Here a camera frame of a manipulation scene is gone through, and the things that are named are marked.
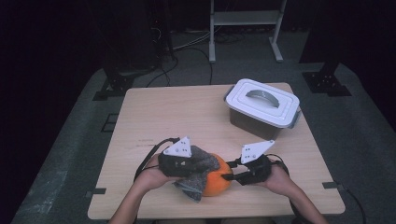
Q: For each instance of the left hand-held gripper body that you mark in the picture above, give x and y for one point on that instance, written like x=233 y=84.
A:
x=174 y=165

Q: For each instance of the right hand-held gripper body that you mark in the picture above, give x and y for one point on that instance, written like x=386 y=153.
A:
x=258 y=171

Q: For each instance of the orange plush toy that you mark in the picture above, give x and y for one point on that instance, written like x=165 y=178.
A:
x=218 y=182

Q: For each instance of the grey fuzzy cloth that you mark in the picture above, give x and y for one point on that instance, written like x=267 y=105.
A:
x=199 y=165

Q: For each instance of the clear brown storage box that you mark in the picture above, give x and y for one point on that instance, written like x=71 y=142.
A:
x=252 y=124

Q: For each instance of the person's right hand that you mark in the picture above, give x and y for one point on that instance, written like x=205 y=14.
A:
x=278 y=182

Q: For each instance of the person's left hand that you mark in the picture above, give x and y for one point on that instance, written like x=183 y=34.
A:
x=149 y=179

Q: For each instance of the black tape strip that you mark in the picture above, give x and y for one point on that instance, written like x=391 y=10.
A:
x=331 y=185
x=99 y=191

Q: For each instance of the black stand base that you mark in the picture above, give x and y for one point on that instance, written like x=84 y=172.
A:
x=325 y=82
x=118 y=84

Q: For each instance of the dark equipment rack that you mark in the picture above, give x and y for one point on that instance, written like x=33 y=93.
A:
x=162 y=31

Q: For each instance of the white metal stand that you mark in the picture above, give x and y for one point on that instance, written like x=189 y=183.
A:
x=246 y=17

